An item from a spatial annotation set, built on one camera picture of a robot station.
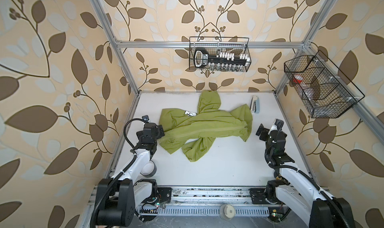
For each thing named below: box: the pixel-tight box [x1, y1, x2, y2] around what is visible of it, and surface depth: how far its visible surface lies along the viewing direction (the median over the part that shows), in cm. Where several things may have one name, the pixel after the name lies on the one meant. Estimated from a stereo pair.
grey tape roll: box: [140, 160, 157, 178], surface depth 83 cm
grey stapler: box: [249, 95, 260, 114], surface depth 110 cm
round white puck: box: [219, 204, 236, 220], surface depth 62 cm
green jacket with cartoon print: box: [159, 90, 253, 162], surface depth 93 cm
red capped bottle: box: [292, 74, 304, 84], surface depth 84 cm
